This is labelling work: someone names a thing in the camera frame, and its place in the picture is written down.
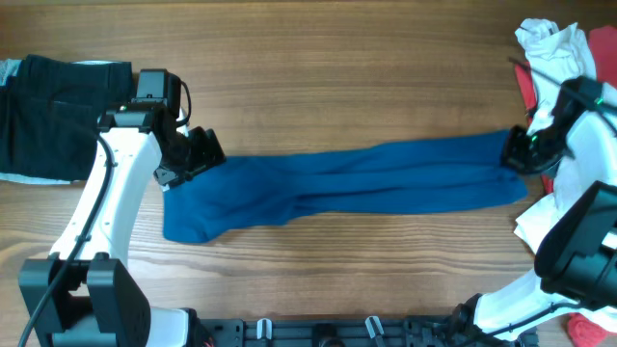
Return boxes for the blue t-shirt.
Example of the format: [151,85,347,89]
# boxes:
[163,130,527,243]

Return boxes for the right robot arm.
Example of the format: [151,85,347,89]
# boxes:
[443,76,616,346]

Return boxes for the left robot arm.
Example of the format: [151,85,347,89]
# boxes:
[18,69,226,346]

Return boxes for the white shirt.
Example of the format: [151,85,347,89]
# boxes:
[474,18,616,324]

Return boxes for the folded black garment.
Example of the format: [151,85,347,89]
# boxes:
[1,55,134,181]

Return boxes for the red garment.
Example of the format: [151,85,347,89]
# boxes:
[515,26,616,347]

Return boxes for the folded light grey garment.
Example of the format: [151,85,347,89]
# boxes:
[1,59,111,185]

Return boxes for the left black cable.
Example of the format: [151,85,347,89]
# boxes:
[16,79,193,347]

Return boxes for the black cable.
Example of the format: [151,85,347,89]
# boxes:
[16,79,193,347]
[481,56,617,338]

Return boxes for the right black cable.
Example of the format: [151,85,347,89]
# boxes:
[481,56,617,338]

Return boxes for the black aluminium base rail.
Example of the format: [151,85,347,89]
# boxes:
[201,316,540,347]

